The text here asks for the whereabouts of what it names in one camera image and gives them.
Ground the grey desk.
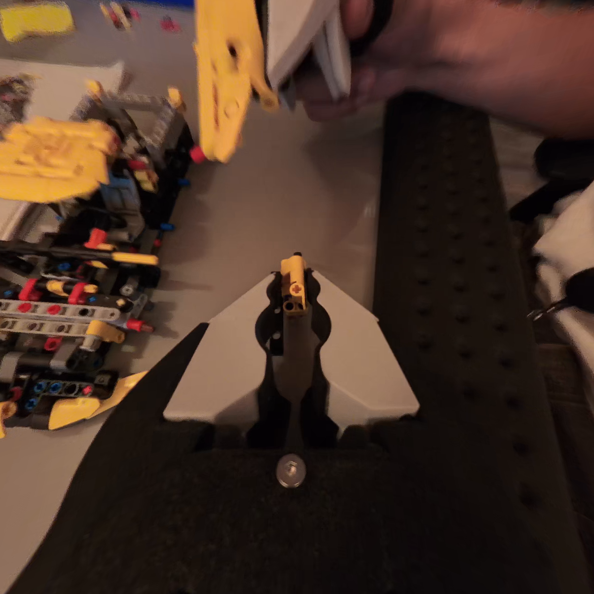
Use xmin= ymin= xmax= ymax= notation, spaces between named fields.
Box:
xmin=0 ymin=0 xmax=388 ymax=590

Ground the black office chair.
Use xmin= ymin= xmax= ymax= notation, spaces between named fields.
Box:
xmin=507 ymin=136 xmax=594 ymax=222

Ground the yellow black brick subassembly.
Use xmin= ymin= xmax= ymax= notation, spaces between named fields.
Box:
xmin=268 ymin=252 xmax=310 ymax=359

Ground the partly built yellow toy car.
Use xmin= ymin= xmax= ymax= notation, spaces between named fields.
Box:
xmin=0 ymin=80 xmax=196 ymax=440

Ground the small yellow curved panel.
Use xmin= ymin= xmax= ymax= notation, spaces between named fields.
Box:
xmin=199 ymin=88 xmax=248 ymax=164

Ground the yellow wheel arch panel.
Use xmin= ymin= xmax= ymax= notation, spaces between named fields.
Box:
xmin=192 ymin=0 xmax=280 ymax=164

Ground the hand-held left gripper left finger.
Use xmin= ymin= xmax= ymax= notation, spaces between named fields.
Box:
xmin=162 ymin=273 xmax=279 ymax=448

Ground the yellow paper scrap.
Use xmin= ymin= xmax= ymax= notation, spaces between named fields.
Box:
xmin=0 ymin=1 xmax=76 ymax=43

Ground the pile of small coloured pins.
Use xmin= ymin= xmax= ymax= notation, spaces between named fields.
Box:
xmin=99 ymin=0 xmax=183 ymax=34

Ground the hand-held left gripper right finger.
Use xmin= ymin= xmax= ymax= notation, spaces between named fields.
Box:
xmin=304 ymin=270 xmax=420 ymax=441

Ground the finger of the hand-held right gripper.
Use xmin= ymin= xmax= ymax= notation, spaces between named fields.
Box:
xmin=260 ymin=0 xmax=342 ymax=110

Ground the person's right hand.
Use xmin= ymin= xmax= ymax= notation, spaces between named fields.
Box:
xmin=297 ymin=0 xmax=465 ymax=122

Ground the black perforated foam pad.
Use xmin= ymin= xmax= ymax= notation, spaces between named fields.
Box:
xmin=372 ymin=92 xmax=594 ymax=594

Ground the instruction booklet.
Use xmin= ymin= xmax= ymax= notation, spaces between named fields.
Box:
xmin=0 ymin=59 xmax=127 ymax=233

